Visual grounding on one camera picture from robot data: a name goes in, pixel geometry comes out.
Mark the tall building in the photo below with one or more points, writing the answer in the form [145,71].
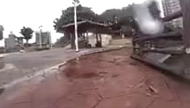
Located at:
[171,5]

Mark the roofed shelter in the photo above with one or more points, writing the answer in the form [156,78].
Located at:
[84,32]

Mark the dark wooden railing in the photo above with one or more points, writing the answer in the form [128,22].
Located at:
[182,45]

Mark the small tree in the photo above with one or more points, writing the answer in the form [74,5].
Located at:
[26,33]

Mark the red paved path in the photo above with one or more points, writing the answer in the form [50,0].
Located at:
[106,85]

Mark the white street lamp pole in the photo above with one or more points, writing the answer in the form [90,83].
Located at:
[75,25]

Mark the grey kerb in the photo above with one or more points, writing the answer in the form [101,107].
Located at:
[51,69]

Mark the grey asphalt road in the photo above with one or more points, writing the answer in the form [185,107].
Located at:
[27,65]

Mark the low grey building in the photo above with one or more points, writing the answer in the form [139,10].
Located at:
[12,42]

